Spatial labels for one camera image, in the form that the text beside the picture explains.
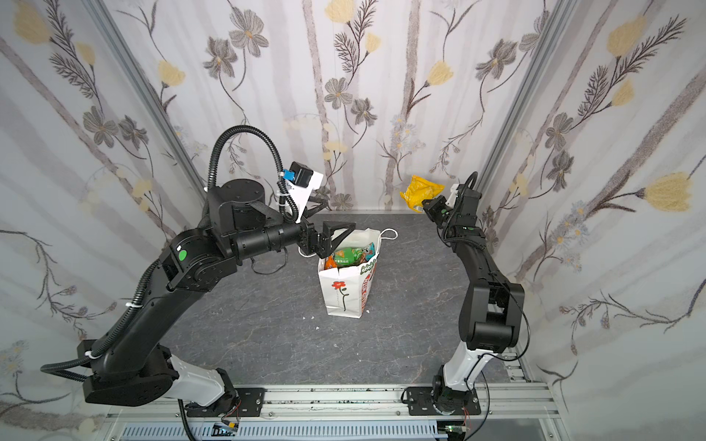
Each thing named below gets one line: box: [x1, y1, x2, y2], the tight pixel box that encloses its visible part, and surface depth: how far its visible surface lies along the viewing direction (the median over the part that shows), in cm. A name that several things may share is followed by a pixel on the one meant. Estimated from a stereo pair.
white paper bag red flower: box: [318, 227, 399, 319], surface depth 78 cm
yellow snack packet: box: [398, 175, 445, 214], surface depth 92 cm
